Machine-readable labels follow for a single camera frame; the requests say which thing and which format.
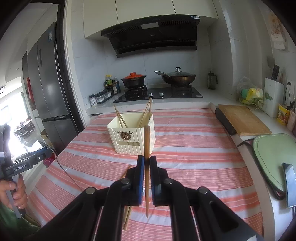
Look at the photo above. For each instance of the white knife holder box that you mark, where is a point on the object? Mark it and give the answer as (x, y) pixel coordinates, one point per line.
(274, 99)

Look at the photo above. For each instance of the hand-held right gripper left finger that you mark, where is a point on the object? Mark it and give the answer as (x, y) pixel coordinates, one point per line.
(138, 185)

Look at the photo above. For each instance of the person's left forearm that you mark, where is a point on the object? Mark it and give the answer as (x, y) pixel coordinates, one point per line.
(9, 221)

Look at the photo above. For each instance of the row of spice jars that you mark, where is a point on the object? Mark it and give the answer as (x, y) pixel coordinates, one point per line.
(99, 98)

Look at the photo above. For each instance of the wall outlet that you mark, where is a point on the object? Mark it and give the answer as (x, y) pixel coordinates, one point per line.
(289, 86)

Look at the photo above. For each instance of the kitchen knives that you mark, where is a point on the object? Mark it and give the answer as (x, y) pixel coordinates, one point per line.
(275, 71)

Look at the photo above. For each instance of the person's left hand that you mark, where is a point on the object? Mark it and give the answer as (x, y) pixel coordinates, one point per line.
(22, 192)

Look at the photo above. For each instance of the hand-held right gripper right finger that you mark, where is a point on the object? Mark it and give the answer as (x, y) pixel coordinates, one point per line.
(153, 185)

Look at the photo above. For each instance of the white wall cabinet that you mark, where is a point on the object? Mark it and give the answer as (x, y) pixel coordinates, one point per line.
(150, 11)

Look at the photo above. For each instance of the black rectangular block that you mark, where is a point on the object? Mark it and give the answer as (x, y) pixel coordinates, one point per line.
(225, 121)

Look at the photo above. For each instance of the wooden cutting board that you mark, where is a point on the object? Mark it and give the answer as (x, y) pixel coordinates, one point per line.
(245, 120)

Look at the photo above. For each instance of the cream ribbed utensil holder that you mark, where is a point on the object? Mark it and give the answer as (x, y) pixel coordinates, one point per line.
(131, 141)

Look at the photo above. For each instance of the grey refrigerator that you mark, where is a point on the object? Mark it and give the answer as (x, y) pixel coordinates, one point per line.
(50, 81)

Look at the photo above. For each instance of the dark glass pitcher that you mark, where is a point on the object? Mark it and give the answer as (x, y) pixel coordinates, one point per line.
(212, 81)

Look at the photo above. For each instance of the black range hood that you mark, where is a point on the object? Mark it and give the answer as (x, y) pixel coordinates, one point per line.
(152, 37)

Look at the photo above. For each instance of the plastic bag of vegetables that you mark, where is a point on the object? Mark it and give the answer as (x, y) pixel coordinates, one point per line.
(251, 92)

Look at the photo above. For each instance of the black gas stove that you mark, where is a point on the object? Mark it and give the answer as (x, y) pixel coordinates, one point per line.
(161, 95)

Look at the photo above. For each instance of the cardboard box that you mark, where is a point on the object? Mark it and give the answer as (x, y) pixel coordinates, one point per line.
(47, 139)

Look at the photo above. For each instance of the wall calendar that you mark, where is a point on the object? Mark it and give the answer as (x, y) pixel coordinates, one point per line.
(277, 30)

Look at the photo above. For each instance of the yellow printed cup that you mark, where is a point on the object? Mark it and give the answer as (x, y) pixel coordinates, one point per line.
(283, 114)

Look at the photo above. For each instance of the black clay pot red lid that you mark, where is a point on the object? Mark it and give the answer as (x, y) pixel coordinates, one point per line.
(134, 81)

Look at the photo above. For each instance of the yellow cap sauce bottle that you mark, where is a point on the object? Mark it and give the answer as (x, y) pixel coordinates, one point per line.
(108, 84)

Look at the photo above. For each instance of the dark wok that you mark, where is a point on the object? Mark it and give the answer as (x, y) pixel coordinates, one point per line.
(180, 80)

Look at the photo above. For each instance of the dark soy sauce bottle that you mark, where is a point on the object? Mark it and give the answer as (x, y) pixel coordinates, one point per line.
(116, 87)

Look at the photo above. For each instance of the pink striped tablecloth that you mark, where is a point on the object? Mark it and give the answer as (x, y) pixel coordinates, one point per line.
(196, 162)

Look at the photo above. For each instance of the glass wok lid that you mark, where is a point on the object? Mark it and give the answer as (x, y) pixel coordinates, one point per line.
(179, 73)

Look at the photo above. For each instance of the green cutting board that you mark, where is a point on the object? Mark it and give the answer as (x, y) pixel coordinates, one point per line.
(270, 157)

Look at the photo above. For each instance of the red hanging item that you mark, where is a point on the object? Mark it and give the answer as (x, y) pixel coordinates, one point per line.
(30, 92)

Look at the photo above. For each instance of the dining table and chairs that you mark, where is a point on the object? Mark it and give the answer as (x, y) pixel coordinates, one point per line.
(23, 128)

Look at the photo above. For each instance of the black smartphone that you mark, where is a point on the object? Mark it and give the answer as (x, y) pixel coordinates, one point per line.
(290, 185)

